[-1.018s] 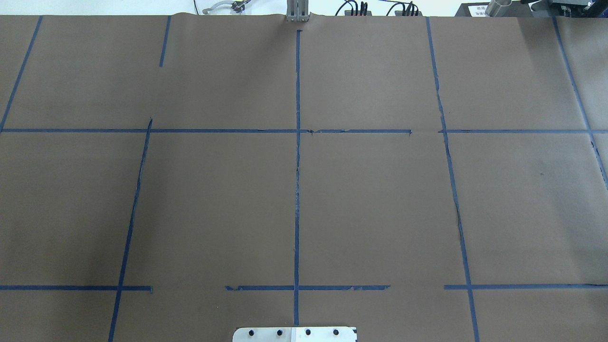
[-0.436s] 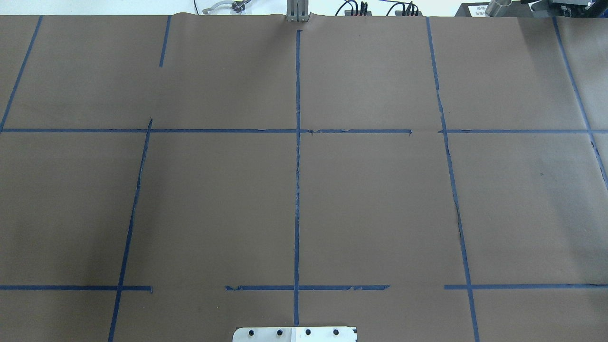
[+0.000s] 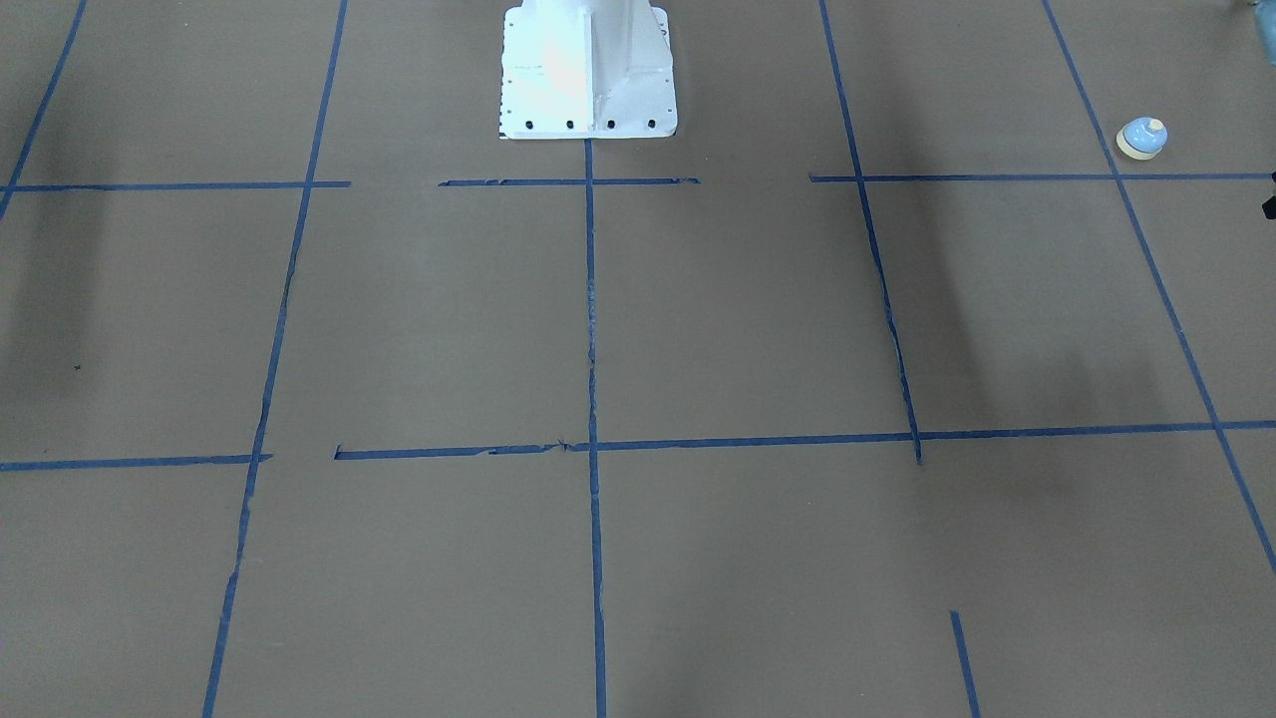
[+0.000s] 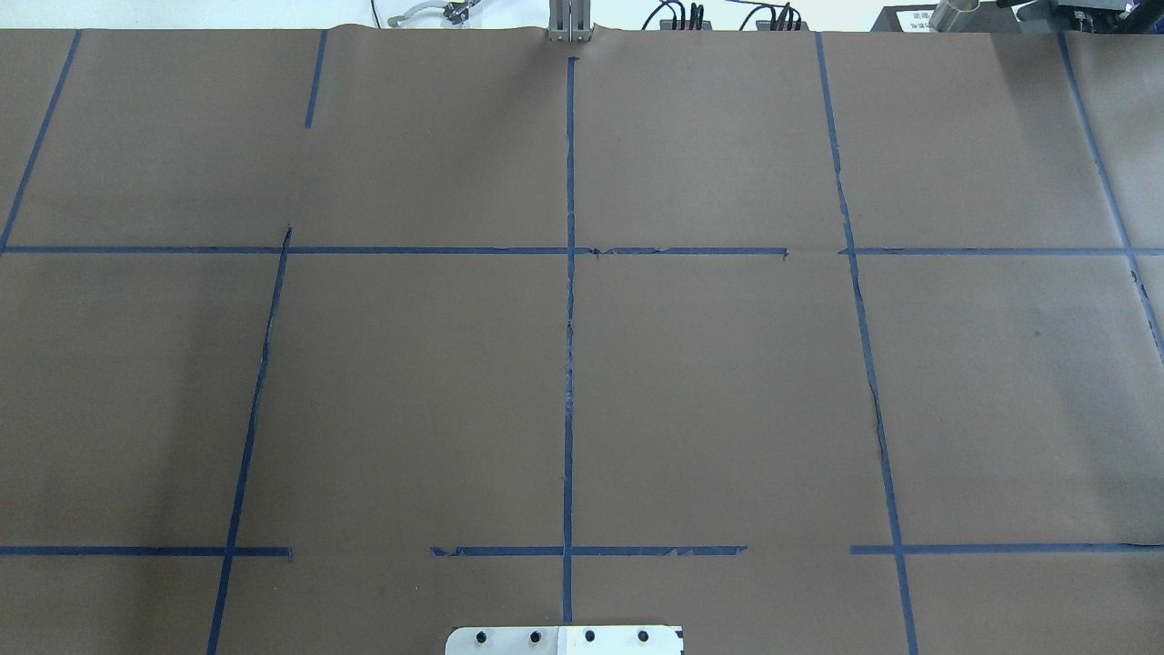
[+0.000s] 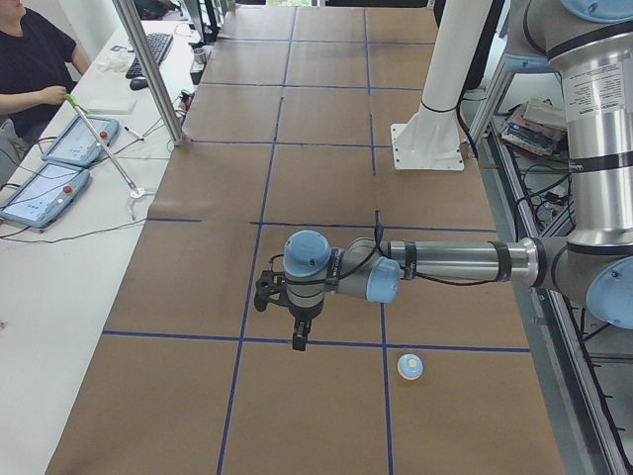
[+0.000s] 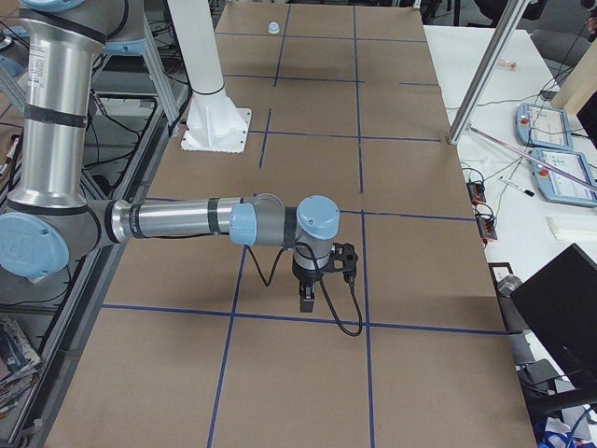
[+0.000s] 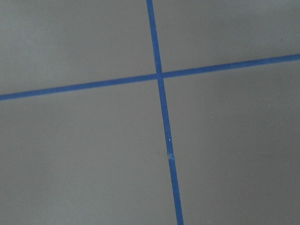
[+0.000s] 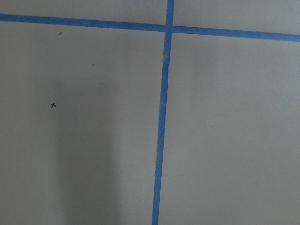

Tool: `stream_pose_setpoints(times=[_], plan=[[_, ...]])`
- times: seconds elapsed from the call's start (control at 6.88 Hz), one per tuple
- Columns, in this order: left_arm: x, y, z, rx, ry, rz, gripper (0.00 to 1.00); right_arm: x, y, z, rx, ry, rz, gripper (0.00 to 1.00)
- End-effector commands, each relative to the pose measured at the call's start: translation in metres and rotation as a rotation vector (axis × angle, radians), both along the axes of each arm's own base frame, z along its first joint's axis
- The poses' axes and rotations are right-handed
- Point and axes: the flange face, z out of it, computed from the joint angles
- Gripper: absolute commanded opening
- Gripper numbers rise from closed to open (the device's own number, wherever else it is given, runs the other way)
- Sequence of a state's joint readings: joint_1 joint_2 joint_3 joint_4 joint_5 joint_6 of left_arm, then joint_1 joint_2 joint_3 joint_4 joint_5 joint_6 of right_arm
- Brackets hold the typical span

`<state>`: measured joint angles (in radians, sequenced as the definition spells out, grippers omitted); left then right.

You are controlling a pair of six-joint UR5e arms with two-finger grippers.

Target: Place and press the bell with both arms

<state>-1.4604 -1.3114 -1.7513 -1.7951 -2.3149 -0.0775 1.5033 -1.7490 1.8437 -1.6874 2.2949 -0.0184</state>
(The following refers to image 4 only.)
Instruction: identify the metal cup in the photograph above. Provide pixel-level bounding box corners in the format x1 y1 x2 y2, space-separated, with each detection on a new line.
928 0 981 34

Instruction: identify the aluminium frame post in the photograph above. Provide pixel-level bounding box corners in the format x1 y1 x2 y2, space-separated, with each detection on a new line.
547 0 594 43

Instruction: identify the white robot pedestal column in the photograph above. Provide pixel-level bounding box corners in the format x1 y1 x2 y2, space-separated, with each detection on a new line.
445 622 686 654

